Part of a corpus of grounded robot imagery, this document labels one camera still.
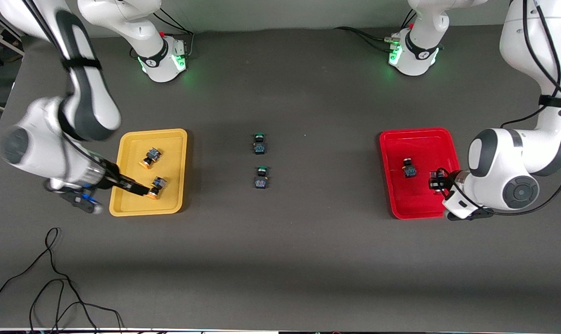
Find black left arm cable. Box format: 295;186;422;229
436;0;561;217

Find black left arm base cables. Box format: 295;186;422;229
334;9;418;52

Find red plastic tray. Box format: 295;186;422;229
379;127;471;220

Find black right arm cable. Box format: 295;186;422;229
23;0;123;186

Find yellow push button switch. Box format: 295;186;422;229
147;176;167;200
140;148;162;169

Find thin black loose cable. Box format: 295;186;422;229
0;227;125;334

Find black right arm base cables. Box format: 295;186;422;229
151;10;195;58

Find yellow plastic tray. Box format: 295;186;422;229
109;128;188;217

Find black arm base cables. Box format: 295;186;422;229
334;9;418;52
151;10;195;58

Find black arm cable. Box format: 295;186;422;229
23;0;123;186
436;0;561;217

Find aluminium frame profile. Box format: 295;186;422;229
0;9;26;58

